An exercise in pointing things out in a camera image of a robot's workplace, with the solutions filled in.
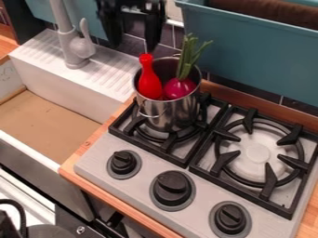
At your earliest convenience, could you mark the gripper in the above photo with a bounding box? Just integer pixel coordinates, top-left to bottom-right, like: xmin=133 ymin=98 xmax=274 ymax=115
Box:
xmin=95 ymin=0 xmax=168 ymax=54

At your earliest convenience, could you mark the silver pot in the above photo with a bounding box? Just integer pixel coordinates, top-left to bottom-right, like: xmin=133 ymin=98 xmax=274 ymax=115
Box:
xmin=131 ymin=56 xmax=205 ymax=134

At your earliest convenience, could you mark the red toy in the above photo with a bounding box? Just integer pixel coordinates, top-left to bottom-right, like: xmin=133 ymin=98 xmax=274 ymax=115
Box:
xmin=136 ymin=53 xmax=165 ymax=100

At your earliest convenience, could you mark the tap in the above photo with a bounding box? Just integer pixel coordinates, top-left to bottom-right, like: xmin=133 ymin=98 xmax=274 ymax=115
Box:
xmin=48 ymin=0 xmax=98 ymax=70

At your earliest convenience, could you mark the toy sink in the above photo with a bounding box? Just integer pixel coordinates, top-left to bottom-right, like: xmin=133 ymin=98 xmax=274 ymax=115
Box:
xmin=0 ymin=29 xmax=143 ymax=175

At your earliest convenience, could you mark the red toy radish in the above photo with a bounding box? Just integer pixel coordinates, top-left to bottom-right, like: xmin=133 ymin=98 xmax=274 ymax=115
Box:
xmin=163 ymin=33 xmax=216 ymax=100

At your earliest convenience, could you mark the teal plastic bin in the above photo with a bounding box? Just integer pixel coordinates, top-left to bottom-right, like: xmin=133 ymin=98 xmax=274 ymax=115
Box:
xmin=172 ymin=0 xmax=318 ymax=108

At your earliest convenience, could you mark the toy stove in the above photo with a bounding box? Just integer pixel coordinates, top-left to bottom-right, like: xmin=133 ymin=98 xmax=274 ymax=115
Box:
xmin=73 ymin=90 xmax=318 ymax=238

